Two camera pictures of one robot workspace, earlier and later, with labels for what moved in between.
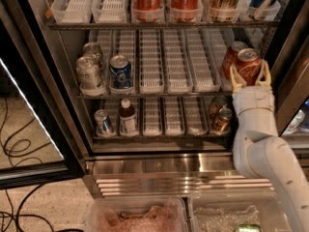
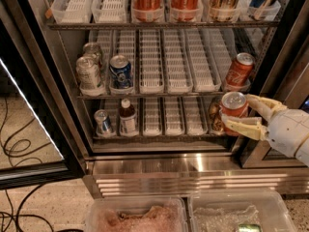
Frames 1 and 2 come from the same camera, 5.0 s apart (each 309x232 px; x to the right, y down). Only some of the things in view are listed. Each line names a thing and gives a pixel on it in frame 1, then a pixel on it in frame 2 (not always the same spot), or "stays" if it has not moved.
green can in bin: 249,227 stays
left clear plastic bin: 142,214 stays
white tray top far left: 72,4 stays
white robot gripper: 252,96 to 287,130
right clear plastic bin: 227,211 stays
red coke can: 247,63 to 234,104
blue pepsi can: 121,72 stays
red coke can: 232,57 to 239,72
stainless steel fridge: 147,73 stays
